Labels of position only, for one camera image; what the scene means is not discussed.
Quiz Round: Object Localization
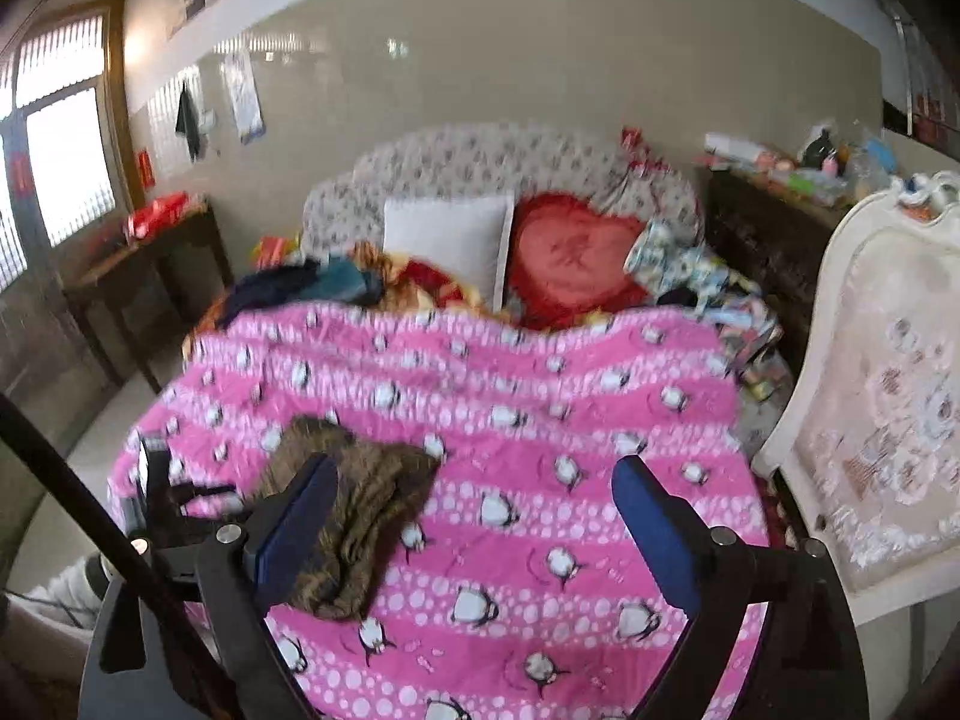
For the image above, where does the pink penguin quilt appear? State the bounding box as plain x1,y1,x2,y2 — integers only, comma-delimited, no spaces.
133,302,768,718

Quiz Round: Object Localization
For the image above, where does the dark cloth hanging on wall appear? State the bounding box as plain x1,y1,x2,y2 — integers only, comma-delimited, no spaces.
176,83,203,163

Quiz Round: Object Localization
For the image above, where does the floral padded headboard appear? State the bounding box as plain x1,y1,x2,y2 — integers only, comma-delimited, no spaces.
299,122,703,259

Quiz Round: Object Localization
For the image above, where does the wall calendar poster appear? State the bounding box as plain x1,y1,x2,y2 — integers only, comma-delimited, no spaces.
220,50,265,145

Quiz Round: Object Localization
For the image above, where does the red bag on table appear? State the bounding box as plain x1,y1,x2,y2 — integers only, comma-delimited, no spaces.
125,192,190,242

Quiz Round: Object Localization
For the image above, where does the window with lattice grille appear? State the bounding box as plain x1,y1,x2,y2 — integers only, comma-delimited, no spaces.
2,11,124,289

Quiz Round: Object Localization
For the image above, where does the white ornate upholstered chair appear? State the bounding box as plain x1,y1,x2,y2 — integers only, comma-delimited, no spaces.
752,172,958,624

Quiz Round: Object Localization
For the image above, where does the brown yellow patterned garment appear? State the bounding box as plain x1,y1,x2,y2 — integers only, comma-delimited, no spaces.
247,415,441,621

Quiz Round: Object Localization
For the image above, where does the red heart cushion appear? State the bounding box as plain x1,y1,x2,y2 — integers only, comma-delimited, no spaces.
506,192,649,330

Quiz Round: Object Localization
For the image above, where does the red sign on wall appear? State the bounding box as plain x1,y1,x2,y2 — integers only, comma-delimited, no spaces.
137,149,156,190

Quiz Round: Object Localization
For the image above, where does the dark wooden side table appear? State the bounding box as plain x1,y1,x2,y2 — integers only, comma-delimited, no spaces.
62,202,235,395

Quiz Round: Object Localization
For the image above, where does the black pole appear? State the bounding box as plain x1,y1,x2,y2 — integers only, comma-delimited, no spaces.
2,397,242,718

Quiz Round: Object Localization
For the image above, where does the teal grey garment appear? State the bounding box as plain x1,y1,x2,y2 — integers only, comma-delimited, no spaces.
306,257,384,307

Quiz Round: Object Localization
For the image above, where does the blue white patterned cloth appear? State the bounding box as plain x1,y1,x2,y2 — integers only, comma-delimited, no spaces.
623,220,789,401

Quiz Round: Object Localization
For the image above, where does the white square pillow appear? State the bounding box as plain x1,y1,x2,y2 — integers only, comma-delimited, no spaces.
382,193,516,310

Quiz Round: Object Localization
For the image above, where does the dark carved wooden cabinet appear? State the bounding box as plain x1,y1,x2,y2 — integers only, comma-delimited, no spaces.
704,169,848,374

